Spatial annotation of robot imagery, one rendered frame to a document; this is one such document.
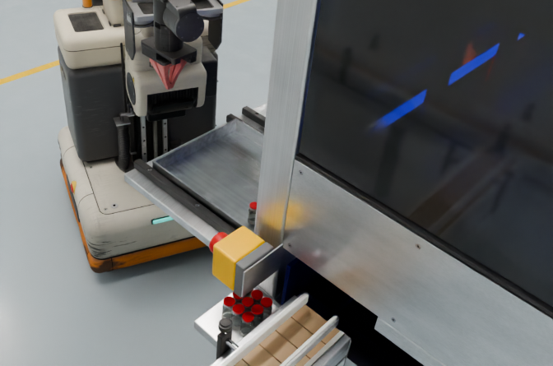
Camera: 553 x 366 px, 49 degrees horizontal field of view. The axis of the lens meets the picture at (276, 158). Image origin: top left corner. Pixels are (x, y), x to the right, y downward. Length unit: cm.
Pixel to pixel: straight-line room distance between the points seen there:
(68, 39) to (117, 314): 94
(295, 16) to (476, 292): 42
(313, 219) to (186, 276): 143
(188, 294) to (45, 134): 119
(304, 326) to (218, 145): 57
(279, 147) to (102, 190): 141
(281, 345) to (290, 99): 39
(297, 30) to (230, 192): 59
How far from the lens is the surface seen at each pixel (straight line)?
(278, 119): 89
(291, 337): 102
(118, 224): 215
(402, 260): 86
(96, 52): 212
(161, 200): 130
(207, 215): 124
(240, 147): 145
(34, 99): 333
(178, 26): 112
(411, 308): 91
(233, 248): 99
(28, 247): 250
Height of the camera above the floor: 175
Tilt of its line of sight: 37 degrees down
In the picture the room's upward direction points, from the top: 7 degrees clockwise
